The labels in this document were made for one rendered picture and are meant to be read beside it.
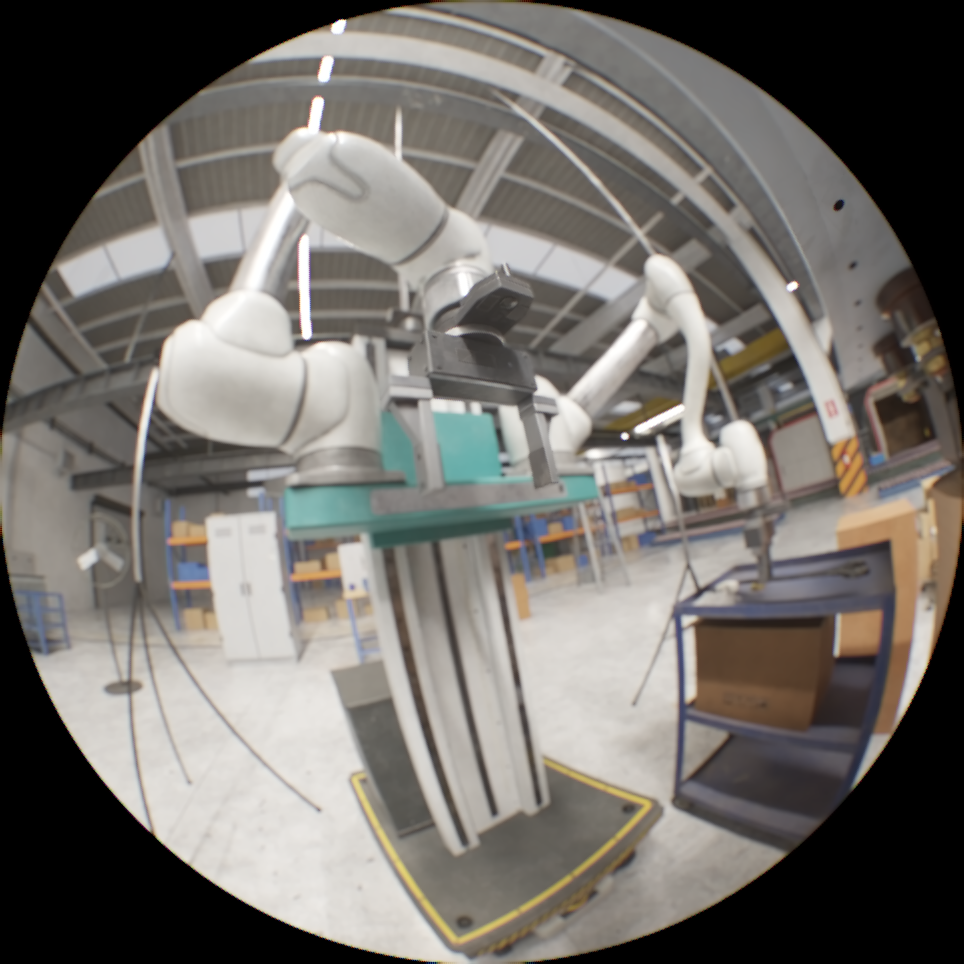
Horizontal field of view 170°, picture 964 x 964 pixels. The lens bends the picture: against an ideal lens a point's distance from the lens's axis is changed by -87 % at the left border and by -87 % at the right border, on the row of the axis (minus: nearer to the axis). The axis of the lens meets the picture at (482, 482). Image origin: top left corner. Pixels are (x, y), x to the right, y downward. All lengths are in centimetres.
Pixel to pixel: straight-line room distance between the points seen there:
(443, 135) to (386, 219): 904
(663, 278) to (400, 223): 81
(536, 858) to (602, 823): 21
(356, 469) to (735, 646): 99
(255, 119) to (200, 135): 143
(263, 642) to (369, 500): 412
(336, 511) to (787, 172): 58
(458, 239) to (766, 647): 103
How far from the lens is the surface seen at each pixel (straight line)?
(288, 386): 48
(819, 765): 153
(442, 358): 30
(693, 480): 93
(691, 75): 20
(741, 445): 85
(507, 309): 33
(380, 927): 139
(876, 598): 81
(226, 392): 45
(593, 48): 390
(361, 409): 53
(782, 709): 105
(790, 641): 94
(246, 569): 446
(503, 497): 58
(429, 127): 927
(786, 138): 26
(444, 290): 37
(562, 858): 104
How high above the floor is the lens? 119
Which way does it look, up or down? 11 degrees up
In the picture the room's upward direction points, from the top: 10 degrees counter-clockwise
